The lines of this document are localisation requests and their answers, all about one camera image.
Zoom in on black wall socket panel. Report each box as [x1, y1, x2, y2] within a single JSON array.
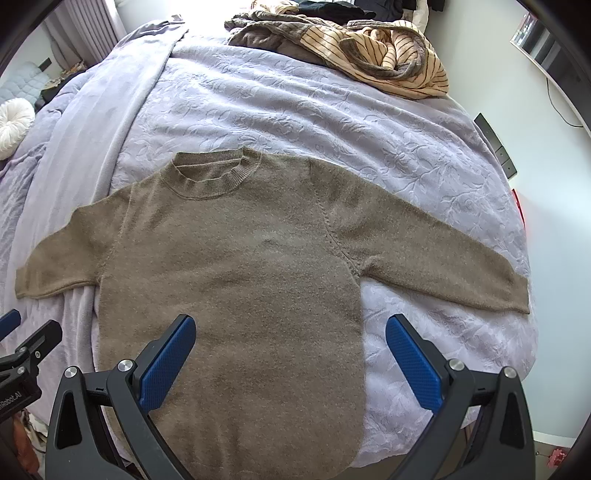
[[475, 113, 517, 179]]

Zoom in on lavender embossed bedspread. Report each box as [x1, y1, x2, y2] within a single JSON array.
[[110, 36, 538, 468]]

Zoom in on striped tan clothes pile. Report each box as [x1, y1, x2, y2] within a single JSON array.
[[224, 1, 449, 100]]

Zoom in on olive brown knit sweater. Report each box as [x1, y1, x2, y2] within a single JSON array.
[[15, 148, 529, 479]]

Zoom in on lavender window curtain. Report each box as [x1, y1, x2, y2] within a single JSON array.
[[42, 0, 126, 69]]

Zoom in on lavender plush blanket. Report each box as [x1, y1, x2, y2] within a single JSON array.
[[1, 16, 187, 380]]

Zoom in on white round cushion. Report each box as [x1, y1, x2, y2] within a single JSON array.
[[0, 98, 35, 161]]

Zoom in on white cable on wall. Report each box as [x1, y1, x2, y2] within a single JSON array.
[[546, 77, 585, 129]]

